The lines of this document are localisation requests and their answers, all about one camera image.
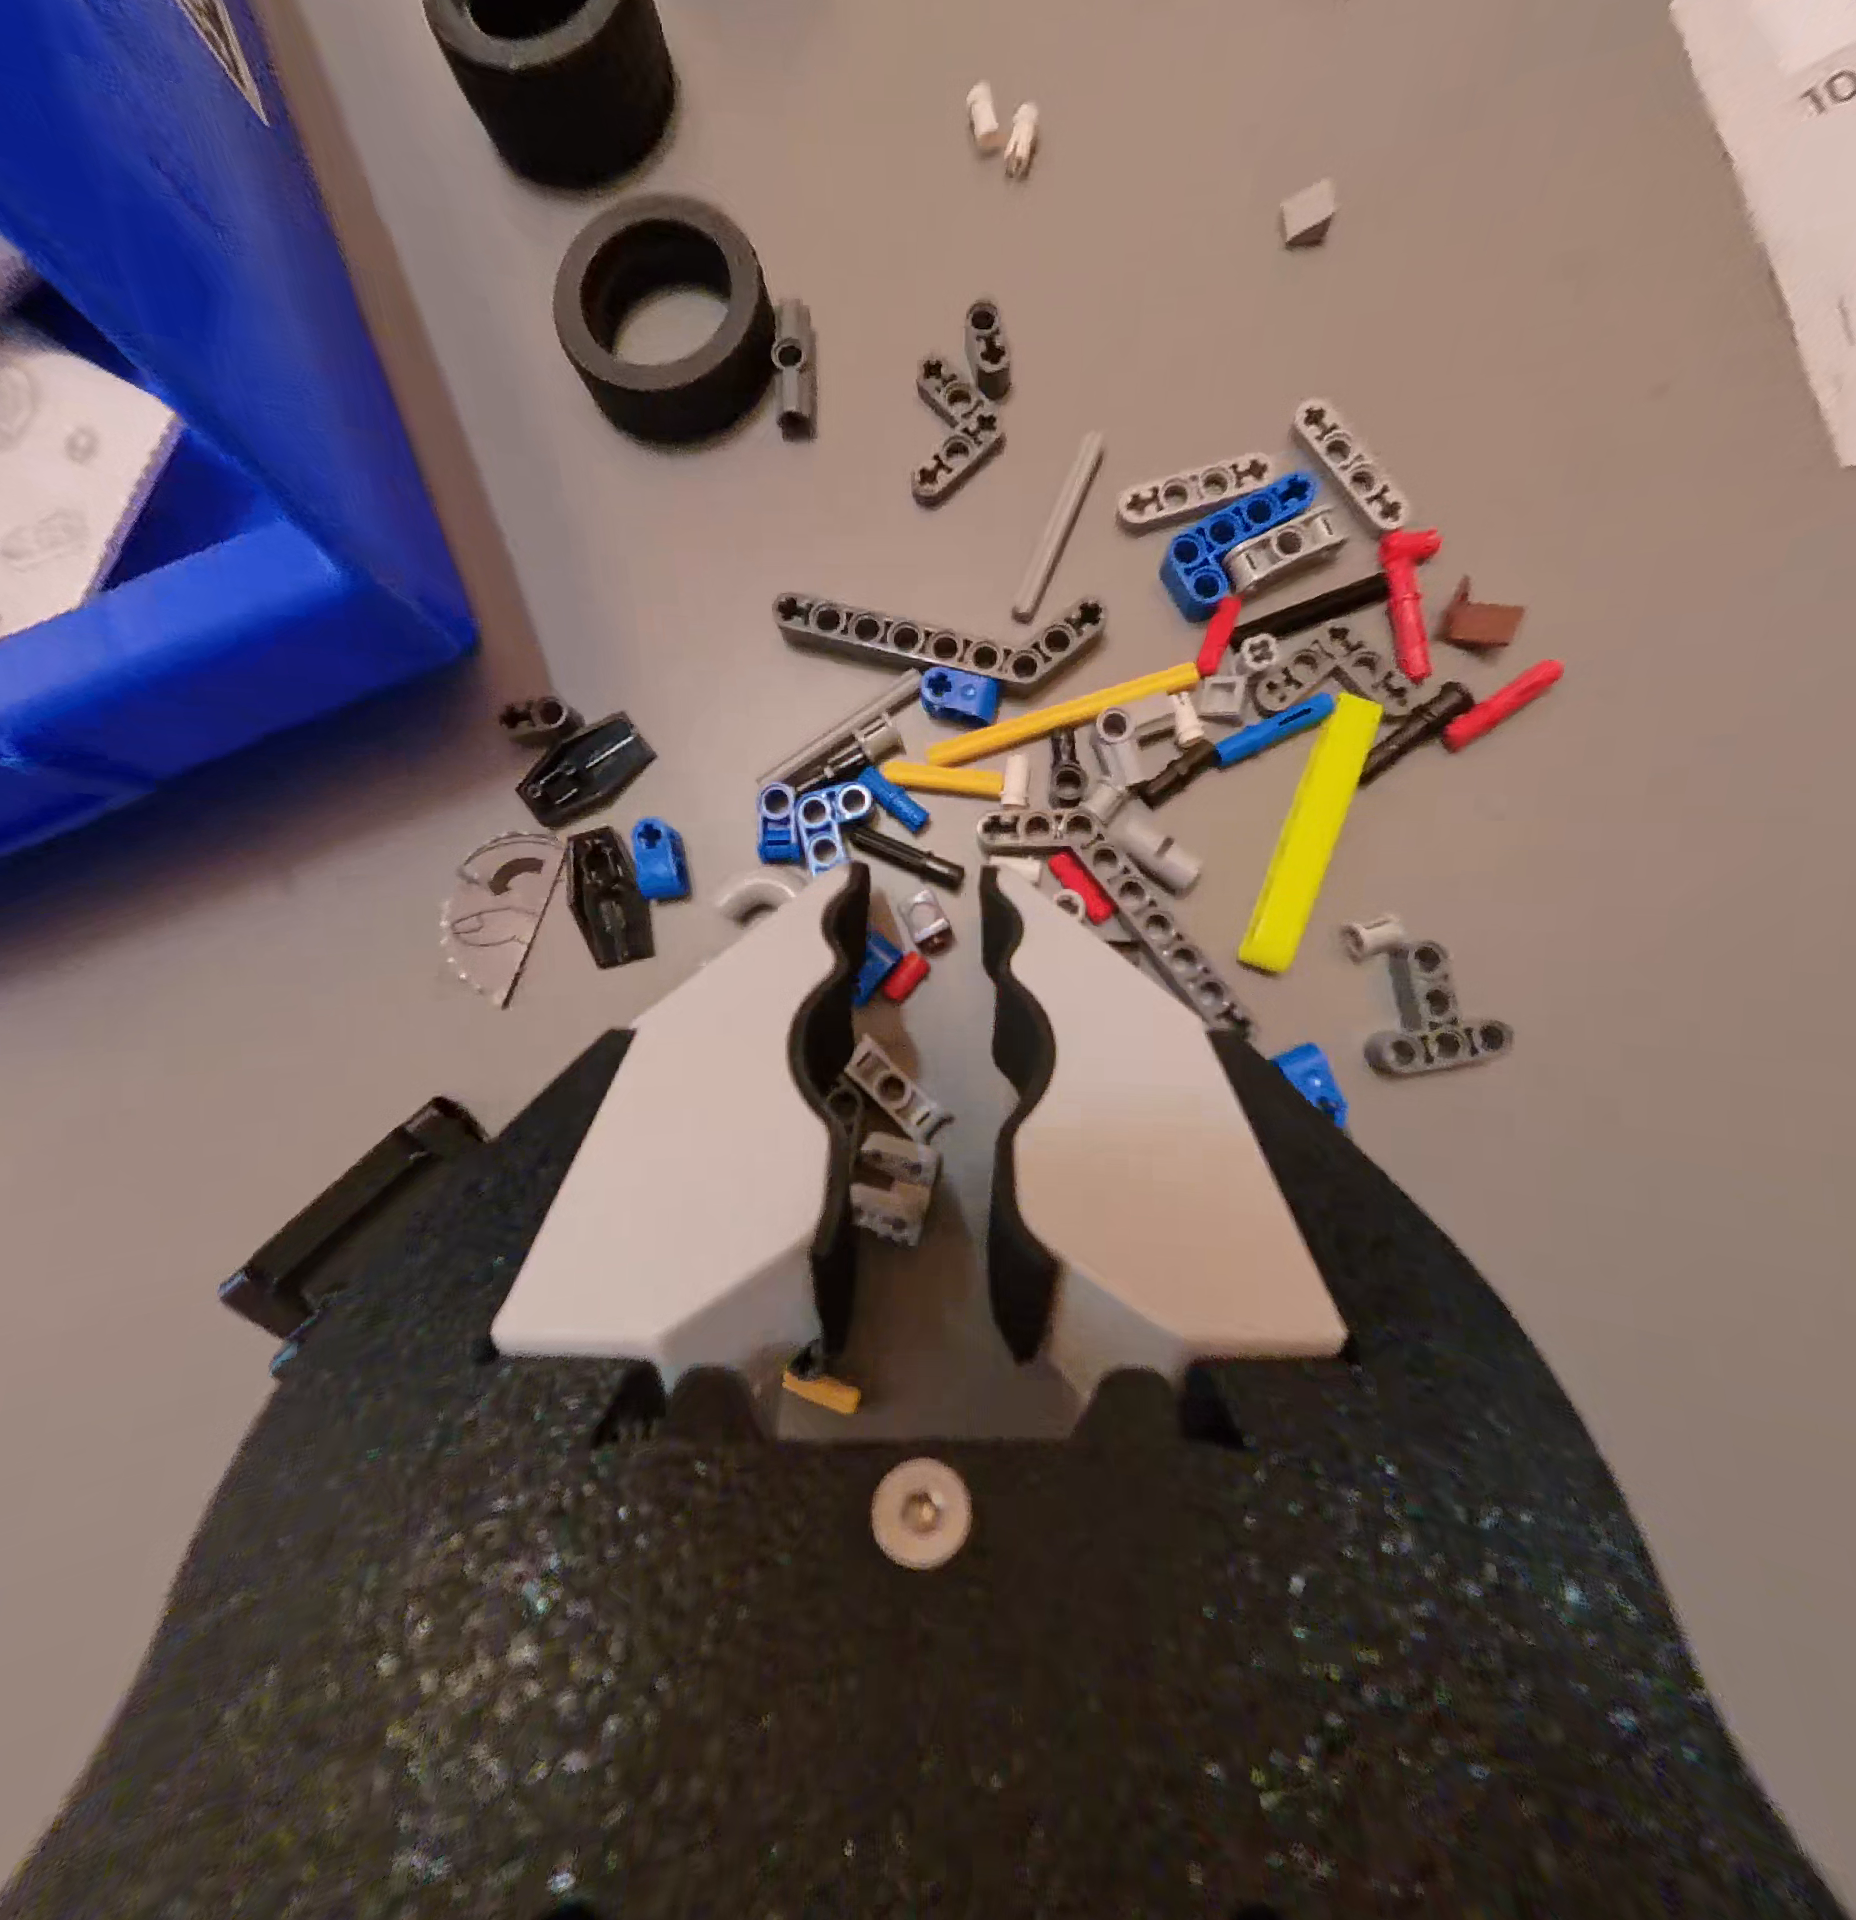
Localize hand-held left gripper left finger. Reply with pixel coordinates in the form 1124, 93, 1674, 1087
486, 859, 872, 1439

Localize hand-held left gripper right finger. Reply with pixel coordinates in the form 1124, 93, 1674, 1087
978, 864, 1350, 1439

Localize pile of lego pieces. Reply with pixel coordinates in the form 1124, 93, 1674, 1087
440, 300, 1566, 1420

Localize black lego panel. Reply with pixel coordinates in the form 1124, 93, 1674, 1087
219, 1096, 490, 1341

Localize yellow lego beam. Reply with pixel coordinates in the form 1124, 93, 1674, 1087
1237, 690, 1386, 978

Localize black lego tyre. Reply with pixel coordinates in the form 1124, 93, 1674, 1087
553, 196, 781, 450
421, 0, 678, 192

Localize clear plastic scrap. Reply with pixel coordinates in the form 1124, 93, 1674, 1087
436, 830, 572, 1010

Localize tagged blue storage bin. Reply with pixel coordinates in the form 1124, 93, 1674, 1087
0, 0, 483, 880

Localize white paper sheets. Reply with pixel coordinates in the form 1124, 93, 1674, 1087
0, 210, 183, 655

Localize open instruction booklet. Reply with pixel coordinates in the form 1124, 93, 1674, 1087
1669, 0, 1856, 470

